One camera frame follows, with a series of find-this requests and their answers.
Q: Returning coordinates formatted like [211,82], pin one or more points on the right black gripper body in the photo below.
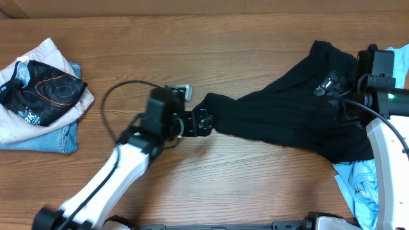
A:
[346,108]

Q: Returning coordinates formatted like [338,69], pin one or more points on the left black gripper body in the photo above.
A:
[186,125]

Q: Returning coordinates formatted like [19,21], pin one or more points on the black t-shirt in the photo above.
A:
[287,112]

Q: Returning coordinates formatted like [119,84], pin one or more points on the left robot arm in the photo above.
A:
[137,147]

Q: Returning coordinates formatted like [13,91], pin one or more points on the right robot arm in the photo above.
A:
[386,110]

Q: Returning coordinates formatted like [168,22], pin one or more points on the light blue t-shirt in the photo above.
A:
[357,181]

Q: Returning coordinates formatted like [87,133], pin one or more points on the blue denim jeans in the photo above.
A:
[62,140]

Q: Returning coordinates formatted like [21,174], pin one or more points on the black patterned folded shirt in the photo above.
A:
[39,93]

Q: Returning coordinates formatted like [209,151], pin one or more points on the beige folded garment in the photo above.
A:
[14,128]

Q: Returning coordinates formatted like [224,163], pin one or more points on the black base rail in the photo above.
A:
[314,221]

